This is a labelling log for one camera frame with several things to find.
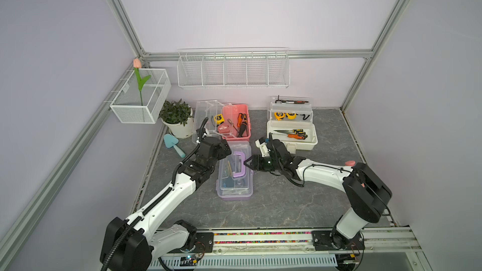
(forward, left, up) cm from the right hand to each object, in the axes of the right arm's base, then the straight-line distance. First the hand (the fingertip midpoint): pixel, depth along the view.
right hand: (245, 163), depth 84 cm
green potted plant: (+25, +37, +8) cm, 45 cm away
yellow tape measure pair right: (+31, -26, -3) cm, 41 cm away
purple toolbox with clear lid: (-7, +5, -1) cm, 9 cm away
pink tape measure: (+23, +12, -2) cm, 26 cm away
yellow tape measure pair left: (+31, -19, -2) cm, 37 cm away
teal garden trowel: (+20, +43, -11) cm, 49 cm away
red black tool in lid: (+39, -26, +1) cm, 47 cm away
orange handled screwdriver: (+22, -28, -9) cm, 37 cm away
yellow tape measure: (+29, +15, -2) cm, 32 cm away
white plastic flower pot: (+20, +35, -2) cm, 40 cm away
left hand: (+5, +12, +7) cm, 15 cm away
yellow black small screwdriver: (+27, -30, -10) cm, 41 cm away
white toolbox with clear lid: (+28, -26, -4) cm, 39 cm away
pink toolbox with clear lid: (+34, +9, -10) cm, 36 cm away
